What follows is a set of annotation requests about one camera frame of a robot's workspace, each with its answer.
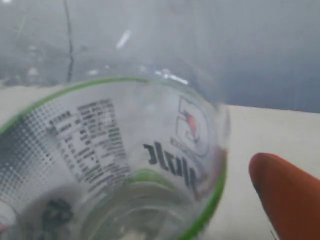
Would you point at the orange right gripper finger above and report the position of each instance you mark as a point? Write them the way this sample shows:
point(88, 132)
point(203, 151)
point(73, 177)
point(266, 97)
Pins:
point(290, 196)

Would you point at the clear plastic drink bottle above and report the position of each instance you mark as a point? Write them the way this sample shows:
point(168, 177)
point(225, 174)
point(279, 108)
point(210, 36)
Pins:
point(135, 155)

